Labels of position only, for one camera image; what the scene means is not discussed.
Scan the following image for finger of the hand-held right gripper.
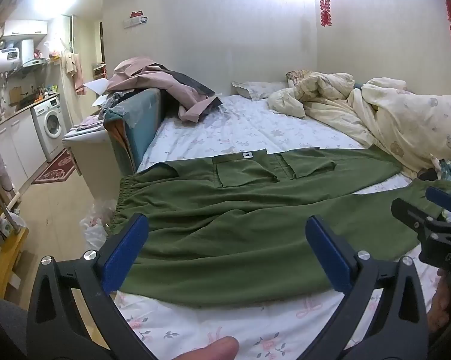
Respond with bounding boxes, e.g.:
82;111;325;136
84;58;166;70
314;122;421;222
425;185;451;219
391;197;441;246

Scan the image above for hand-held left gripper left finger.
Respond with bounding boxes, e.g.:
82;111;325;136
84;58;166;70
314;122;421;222
26;213;162;360

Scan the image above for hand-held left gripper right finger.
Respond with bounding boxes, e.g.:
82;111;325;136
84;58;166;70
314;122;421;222
305;215;430;360

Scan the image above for green pants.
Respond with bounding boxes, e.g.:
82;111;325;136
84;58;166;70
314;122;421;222
109;148;451;308

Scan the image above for person's left forearm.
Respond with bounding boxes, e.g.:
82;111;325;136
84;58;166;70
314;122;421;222
0;295;28;360

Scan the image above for person's right hand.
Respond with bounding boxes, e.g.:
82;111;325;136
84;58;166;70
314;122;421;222
427;275;451;333

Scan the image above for person's left hand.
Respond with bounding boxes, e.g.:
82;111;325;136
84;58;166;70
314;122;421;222
172;335;240;360

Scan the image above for colourful crumpled cloth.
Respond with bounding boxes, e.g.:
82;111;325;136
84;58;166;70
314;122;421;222
431;155;451;196

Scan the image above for clear plastic bag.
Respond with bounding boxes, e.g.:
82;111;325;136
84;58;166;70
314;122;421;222
79;198;120;256

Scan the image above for cream bear print blanket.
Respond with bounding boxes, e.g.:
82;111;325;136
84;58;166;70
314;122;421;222
347;77;451;181

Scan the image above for white side table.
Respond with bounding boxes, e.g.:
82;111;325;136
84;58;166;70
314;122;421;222
62;124;137;200

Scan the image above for red patterned rug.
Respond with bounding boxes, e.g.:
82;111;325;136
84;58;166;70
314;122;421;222
31;148;77;185

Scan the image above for yellow wooden rack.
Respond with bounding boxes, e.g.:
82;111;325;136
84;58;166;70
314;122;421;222
0;202;30;301

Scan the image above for white floral bed sheet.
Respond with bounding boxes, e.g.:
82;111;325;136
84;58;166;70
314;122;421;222
113;93;449;360

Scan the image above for white washing machine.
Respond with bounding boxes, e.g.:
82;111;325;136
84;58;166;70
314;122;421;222
31;96;67;163

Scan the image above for crumpled cream quilt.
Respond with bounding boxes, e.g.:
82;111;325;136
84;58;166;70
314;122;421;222
267;71;374;148

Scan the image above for white kitchen base cabinets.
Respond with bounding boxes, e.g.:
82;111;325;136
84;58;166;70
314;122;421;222
0;109;47;193

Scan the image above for white paper sheet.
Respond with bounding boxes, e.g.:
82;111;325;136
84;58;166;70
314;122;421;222
83;78;110;97

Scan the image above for brown floral cloth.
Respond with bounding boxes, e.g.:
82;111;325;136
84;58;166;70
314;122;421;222
286;69;318;84

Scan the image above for pink clothing pile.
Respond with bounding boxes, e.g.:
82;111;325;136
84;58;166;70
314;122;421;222
107;56;223;124

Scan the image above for white floral pillow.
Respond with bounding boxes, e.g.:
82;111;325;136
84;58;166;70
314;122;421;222
232;80;293;101

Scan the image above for dark grey garment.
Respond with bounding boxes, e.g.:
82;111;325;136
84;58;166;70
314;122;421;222
161;68;217;97

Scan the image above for pink hanging towel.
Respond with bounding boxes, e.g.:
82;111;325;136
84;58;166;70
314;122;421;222
62;51;86;95

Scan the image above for range hood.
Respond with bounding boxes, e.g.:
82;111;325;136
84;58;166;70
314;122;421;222
11;58;50;70

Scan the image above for white water heater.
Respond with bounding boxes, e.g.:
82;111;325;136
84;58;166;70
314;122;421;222
0;38;35;78

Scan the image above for white wall shelf box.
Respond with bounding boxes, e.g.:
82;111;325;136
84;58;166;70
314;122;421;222
123;10;148;29

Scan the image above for white wall cabinet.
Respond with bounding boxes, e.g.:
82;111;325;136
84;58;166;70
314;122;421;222
2;19;49;38

